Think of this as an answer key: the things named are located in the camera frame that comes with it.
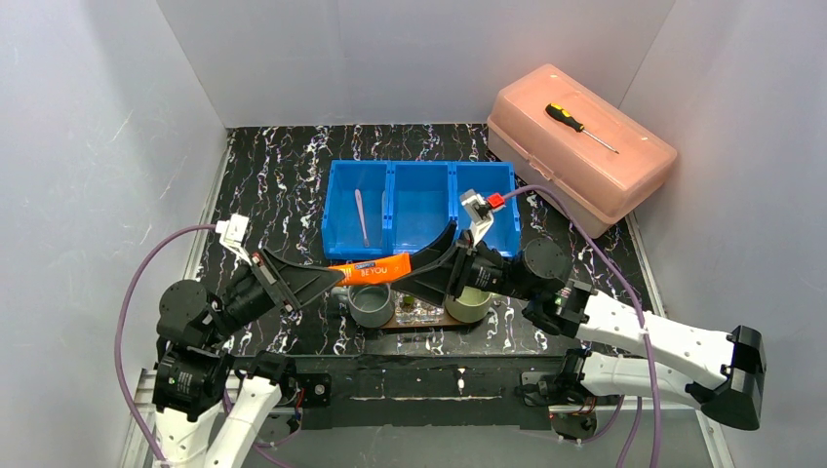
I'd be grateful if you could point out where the light green ceramic mug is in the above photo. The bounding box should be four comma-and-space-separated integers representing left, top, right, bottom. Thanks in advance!
444, 287, 493, 324

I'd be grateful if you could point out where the clear plastic toothbrush holder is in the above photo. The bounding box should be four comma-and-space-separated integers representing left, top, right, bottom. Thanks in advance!
394, 294, 446, 321

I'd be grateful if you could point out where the orange toothpaste tube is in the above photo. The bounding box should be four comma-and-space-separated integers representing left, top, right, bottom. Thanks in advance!
331, 253, 412, 287

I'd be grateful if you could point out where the grey-blue ceramic mug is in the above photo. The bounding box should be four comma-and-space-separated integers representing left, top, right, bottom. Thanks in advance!
331, 284, 394, 329

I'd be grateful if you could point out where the blue three-compartment bin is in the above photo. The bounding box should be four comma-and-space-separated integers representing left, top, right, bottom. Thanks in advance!
322, 160, 516, 260

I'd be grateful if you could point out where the yellow-green toothpaste tube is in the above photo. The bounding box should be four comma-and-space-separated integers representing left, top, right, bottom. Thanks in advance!
400, 295, 416, 313

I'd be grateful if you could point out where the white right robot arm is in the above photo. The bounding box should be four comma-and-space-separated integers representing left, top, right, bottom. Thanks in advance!
392, 222, 767, 431

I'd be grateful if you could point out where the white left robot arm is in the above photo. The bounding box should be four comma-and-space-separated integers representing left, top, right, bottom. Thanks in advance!
152, 249, 345, 467

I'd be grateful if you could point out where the oval wooden tray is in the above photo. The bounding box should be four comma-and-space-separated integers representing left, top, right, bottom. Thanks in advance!
379, 316, 471, 331

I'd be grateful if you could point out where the pink plastic toolbox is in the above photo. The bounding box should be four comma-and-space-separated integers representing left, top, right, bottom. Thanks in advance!
487, 64, 677, 238

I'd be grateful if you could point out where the yellow black screwdriver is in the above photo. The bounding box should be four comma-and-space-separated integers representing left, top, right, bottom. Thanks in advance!
545, 103, 619, 154

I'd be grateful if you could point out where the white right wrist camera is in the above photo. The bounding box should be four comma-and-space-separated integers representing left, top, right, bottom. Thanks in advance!
459, 189, 505, 246

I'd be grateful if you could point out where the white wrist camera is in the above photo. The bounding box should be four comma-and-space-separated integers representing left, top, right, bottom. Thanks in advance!
215, 214, 251, 264
459, 189, 505, 246

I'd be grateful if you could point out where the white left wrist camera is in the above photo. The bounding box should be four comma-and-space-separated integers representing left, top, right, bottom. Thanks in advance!
215, 214, 251, 264

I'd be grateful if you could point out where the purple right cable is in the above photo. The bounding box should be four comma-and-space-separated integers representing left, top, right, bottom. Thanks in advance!
500, 184, 663, 468

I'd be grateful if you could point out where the purple cable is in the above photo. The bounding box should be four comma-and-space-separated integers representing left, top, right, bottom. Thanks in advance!
114, 223, 298, 468
500, 184, 663, 468

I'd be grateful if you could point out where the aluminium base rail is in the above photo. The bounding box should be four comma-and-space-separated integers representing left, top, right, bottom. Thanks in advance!
129, 365, 720, 414

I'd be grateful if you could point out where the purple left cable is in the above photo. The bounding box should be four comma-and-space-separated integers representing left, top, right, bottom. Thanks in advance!
114, 223, 298, 468

